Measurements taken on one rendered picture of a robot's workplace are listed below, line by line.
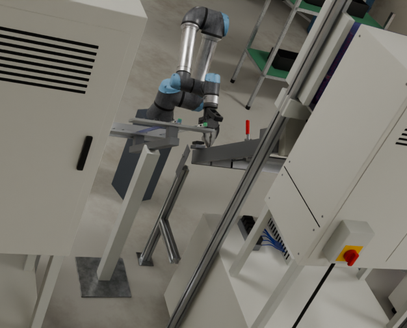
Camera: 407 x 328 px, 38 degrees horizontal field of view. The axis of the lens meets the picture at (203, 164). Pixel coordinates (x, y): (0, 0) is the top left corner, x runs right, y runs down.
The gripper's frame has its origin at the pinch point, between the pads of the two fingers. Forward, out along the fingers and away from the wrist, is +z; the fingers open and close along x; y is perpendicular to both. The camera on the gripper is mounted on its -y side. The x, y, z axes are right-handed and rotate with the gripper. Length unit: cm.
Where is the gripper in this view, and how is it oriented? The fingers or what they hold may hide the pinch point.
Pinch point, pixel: (209, 145)
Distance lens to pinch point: 283.8
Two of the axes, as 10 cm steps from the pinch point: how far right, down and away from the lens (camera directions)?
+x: -9.0, -1.1, -4.3
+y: -4.4, 0.5, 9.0
